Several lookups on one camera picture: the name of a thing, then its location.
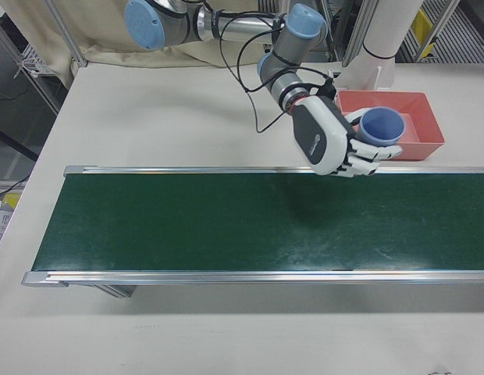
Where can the white cylindrical column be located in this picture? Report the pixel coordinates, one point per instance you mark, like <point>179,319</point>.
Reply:
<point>386,27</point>

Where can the pink plastic box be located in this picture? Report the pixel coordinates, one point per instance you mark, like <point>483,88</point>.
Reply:
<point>421,113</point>

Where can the box with yellow label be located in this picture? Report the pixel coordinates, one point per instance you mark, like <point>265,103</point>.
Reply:
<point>4,222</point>

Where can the aluminium frame strut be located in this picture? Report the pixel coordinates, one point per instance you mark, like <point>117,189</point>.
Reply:
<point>359,31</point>
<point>70,35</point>

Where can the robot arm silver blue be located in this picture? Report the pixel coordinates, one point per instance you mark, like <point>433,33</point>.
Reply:
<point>242,27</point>

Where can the blue cup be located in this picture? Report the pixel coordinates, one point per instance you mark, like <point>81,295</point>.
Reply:
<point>382,125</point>

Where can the yellow tag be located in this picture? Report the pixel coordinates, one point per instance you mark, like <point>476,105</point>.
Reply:
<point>421,21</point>

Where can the green conveyor belt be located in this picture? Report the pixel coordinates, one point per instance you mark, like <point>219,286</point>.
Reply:
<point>187,226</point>

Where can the robot hand grey white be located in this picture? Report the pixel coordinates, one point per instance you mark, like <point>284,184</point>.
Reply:
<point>320,133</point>

